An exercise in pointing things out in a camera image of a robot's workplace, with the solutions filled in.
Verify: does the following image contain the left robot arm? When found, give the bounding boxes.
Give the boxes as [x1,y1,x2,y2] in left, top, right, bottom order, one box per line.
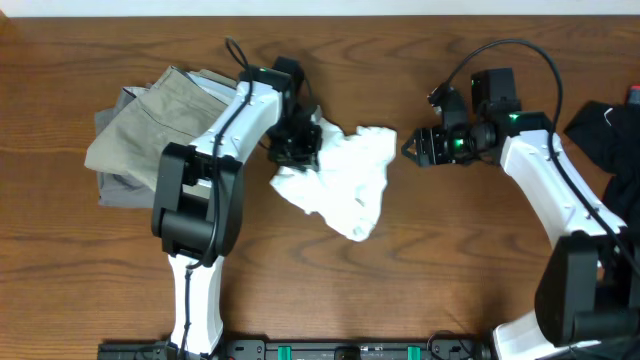
[151,57,322,359]

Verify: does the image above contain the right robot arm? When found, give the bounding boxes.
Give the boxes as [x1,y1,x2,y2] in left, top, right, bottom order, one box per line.
[401,68,639,359]

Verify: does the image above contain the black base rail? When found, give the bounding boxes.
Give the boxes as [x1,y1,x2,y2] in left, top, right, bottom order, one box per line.
[97,339,494,360]

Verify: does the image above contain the black clothes pile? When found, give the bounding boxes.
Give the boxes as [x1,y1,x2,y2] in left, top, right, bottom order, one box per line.
[565,101,639,228]

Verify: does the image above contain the white printed t-shirt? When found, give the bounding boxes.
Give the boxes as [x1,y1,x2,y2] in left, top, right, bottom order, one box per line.
[270,117,397,242]

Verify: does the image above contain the folded khaki pants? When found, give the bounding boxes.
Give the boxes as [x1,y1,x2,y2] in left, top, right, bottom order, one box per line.
[85,66,236,190]

